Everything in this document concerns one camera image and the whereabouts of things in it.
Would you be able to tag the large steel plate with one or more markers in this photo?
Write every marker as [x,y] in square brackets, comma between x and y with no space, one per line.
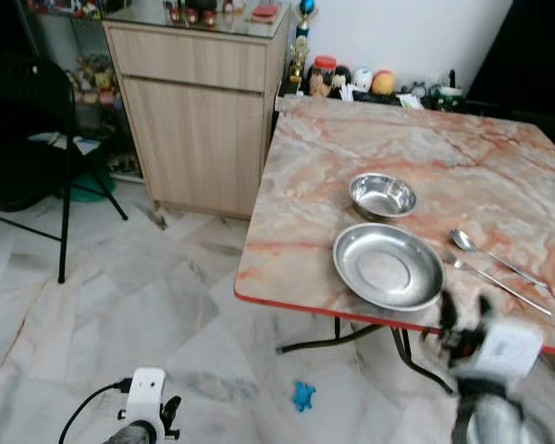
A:
[388,268]

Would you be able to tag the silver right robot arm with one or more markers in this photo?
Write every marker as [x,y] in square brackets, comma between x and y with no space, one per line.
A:
[492,416]

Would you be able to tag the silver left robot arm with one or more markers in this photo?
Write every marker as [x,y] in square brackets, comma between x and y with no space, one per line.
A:
[131,435]

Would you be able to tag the steel fork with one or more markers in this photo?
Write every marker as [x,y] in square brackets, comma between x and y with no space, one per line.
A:
[490,281]

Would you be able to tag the black metal table legs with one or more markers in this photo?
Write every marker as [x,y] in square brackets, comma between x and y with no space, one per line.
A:
[407,356]

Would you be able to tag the steel spoon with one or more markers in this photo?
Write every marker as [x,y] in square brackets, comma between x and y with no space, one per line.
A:
[462,240]

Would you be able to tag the small blue toy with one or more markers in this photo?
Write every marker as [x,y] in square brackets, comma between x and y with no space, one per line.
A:
[303,396]

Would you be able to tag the small steel bowl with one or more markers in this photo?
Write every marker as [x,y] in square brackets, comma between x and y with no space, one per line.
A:
[383,194]

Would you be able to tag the dark green mug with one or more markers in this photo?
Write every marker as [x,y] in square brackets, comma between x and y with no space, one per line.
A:
[449,94]

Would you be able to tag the green plastic basin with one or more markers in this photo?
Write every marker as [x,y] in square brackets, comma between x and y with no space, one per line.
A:
[91,188]

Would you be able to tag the orange round figurine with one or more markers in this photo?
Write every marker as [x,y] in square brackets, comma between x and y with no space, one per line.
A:
[383,83]

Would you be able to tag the small white figurine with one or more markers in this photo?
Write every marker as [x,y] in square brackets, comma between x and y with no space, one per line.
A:
[362,80]

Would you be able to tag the black haired doll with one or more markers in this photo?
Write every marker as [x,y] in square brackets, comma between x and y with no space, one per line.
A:
[342,79]

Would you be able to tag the light wooden cabinet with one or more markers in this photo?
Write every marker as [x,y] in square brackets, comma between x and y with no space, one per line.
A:
[199,139]

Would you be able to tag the red lidded jar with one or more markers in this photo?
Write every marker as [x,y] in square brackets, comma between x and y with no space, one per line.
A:
[323,76]

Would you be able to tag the white paper sheet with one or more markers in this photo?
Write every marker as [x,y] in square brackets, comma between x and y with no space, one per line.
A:
[65,141]

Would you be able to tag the gold trophy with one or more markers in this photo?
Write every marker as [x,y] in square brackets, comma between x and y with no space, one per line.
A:
[301,55]

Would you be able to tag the black folding chair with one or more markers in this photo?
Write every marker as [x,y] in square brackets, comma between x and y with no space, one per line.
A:
[18,120]

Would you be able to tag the glass display shelf with toys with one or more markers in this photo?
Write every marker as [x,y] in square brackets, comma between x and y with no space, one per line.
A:
[97,83]

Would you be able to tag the flat red box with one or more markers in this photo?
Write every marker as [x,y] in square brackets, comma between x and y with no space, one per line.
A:
[265,13]

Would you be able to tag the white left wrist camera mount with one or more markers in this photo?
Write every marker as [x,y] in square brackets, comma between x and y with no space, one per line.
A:
[145,393]

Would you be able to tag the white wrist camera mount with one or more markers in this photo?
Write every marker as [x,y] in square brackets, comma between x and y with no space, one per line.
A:
[145,393]
[509,350]

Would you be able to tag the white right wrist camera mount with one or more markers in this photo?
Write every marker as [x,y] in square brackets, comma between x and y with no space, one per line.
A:
[509,350]

